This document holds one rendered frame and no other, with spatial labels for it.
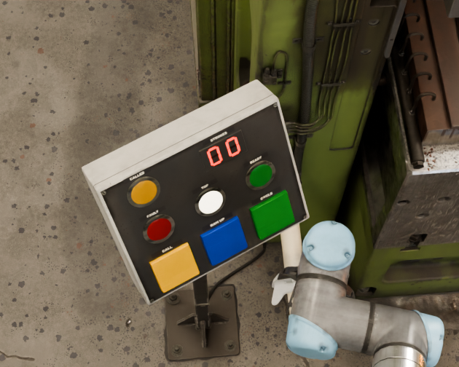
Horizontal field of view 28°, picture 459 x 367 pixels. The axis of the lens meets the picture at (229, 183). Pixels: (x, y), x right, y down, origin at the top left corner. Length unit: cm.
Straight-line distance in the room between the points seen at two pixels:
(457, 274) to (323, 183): 50
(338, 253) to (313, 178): 96
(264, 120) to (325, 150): 61
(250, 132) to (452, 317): 132
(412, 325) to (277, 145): 42
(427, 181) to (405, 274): 72
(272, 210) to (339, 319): 37
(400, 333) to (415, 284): 127
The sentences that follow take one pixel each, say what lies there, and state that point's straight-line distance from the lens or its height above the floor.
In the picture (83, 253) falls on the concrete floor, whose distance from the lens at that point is 272.
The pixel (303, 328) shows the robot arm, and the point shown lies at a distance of 132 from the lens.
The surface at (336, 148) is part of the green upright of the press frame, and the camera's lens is 214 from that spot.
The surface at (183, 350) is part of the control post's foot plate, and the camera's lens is 260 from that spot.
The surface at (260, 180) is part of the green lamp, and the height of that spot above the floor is 108.
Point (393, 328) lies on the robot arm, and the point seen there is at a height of 127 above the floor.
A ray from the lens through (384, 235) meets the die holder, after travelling 214.
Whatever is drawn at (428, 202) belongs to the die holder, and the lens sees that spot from 197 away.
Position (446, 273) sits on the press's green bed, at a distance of 258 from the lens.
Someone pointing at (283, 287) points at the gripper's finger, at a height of 100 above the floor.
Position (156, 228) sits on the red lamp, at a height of 110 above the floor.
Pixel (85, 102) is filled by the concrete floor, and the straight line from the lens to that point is 292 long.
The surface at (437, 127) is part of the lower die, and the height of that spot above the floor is 98.
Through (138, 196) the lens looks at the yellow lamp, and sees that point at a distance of 150.
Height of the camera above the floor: 254
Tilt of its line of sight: 67 degrees down
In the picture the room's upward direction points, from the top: 1 degrees clockwise
